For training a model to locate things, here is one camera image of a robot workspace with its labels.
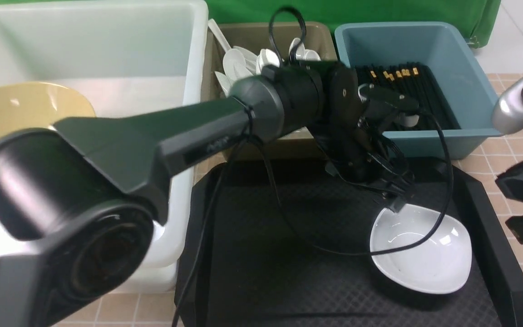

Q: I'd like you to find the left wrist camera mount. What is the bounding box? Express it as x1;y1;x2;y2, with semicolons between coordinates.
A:
358;84;421;133

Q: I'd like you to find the black chopsticks pile in bin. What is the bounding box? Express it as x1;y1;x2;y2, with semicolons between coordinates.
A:
355;62;461;130

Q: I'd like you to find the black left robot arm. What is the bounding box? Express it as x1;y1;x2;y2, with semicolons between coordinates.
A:
0;61;417;327

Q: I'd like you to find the black plastic serving tray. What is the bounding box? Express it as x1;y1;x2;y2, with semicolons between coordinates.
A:
176;158;523;327

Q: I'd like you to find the white spoon leaning on rim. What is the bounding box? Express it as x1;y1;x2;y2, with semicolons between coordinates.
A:
207;19;232;53

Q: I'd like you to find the yellow noodle bowl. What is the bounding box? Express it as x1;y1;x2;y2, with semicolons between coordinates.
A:
0;81;96;138

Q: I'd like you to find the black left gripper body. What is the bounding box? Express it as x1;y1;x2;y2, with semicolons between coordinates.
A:
316;64;414;213

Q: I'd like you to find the white spoon upper centre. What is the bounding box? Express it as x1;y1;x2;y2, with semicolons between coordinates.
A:
222;49;249;81

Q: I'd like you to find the white square sauce dish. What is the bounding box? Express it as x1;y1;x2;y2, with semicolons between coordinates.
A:
370;203;473;294

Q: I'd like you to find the blue plastic chopstick bin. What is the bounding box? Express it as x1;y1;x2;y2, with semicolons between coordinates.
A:
334;21;498;160

